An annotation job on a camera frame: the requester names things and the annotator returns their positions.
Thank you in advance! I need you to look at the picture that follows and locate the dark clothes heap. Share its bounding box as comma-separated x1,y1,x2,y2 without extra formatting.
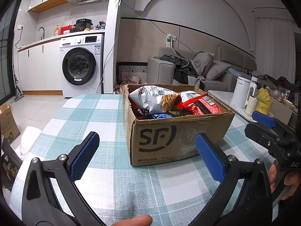
262,74,299,99

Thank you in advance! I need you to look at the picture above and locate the white kitchen counter cabinet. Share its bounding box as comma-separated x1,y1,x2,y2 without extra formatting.
17,38,63,96

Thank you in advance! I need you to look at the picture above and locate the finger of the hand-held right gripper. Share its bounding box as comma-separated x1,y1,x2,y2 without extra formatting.
252,111,290,134
245,122,283,155

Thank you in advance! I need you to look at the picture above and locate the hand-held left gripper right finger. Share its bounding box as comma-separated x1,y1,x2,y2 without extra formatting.
188,133,273,226

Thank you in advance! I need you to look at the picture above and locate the light blue cushion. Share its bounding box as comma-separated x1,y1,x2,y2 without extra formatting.
227,68,245,77

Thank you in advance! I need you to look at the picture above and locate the grey sofa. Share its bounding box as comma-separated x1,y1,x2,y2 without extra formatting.
147,46,257,92

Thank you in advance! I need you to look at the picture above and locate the black printed bag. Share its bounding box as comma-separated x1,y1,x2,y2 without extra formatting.
0,134,24,189

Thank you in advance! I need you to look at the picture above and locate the red box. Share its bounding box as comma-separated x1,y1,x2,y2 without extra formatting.
60,25,75,35

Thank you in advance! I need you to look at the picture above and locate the white stick snack bag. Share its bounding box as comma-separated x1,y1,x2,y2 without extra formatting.
129,85,182,115

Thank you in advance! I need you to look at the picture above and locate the black pressure cooker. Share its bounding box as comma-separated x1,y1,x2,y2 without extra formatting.
73,18,93,32

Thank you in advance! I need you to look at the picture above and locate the red snack packet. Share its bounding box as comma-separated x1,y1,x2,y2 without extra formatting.
131,104,147,120
177,91,222,115

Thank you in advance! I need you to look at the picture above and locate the blue cookie packet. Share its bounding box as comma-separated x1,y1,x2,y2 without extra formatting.
149,113,176,120

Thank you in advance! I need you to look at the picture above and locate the white charging cable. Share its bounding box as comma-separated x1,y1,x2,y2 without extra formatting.
172,47,189,69

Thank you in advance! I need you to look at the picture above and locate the person's right hand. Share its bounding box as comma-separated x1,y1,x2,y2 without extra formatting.
269,163,301,201

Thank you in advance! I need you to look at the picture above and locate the small cardboard floor box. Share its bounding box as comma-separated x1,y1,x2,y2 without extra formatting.
0,104,21,144

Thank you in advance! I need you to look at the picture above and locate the plain grey pillow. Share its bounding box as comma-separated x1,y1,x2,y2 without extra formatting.
205,60,232,80

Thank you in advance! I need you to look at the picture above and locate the dark clothes pile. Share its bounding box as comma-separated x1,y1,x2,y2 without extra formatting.
160,54,205,87

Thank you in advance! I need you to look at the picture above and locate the black framed glass door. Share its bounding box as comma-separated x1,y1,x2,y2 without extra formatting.
0,0,24,104

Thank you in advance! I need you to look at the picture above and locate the checked teal tablecloth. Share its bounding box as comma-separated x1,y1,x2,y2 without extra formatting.
9,94,283,226

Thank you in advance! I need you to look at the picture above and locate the person's left hand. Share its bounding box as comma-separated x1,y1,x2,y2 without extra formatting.
110,215,153,226

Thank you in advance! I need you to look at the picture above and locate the cream tumbler cup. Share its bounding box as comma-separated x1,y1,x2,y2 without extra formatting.
245,96,259,116

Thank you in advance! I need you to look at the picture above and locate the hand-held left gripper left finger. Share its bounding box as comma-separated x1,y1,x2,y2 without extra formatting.
21,131,104,226

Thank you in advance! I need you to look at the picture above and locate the pink cloth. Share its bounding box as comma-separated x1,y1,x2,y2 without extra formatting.
122,76,141,87

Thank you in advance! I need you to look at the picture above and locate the grey piped pillow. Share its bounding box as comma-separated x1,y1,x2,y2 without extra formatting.
192,52,215,76

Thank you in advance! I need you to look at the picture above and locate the blue cable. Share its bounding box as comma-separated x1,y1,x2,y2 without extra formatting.
110,0,172,37

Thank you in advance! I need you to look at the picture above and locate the yellow plastic bag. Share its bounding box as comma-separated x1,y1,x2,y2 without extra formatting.
255,87,273,113

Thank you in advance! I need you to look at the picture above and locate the black white patterned basket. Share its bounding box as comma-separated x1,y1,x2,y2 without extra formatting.
116,62,148,80

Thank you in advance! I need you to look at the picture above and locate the brown cardboard box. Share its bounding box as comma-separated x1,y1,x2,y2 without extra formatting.
122,83,236,167

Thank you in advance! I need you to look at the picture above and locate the grey side table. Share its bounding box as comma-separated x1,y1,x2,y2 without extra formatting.
208,89,297,125

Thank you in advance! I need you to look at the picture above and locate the white electric kettle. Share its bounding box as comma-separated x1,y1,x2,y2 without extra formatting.
230,76,257,109

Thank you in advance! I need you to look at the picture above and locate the floor mop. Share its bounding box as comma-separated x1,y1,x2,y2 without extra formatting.
13,74,25,102

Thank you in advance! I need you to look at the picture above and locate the white washing machine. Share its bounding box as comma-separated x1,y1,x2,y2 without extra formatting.
59,33,104,98

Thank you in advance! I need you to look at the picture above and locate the white power strip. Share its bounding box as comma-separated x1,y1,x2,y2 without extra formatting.
165,33,177,48

